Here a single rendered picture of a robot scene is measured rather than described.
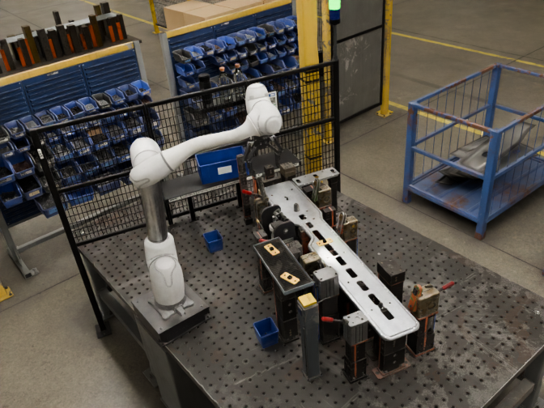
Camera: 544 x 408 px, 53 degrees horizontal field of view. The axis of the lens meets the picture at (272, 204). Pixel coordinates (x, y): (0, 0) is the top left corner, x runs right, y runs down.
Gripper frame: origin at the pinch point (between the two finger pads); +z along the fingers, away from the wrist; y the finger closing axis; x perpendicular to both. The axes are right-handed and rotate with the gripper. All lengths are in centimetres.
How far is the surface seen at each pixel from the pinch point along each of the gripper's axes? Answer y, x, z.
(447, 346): 55, -75, 76
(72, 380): -124, 56, 146
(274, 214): 4.4, 4.8, 31.3
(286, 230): 4.5, -10.0, 31.6
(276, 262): -10.4, -32.3, 30.1
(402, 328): 26, -79, 46
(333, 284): 10, -48, 40
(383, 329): 18, -76, 46
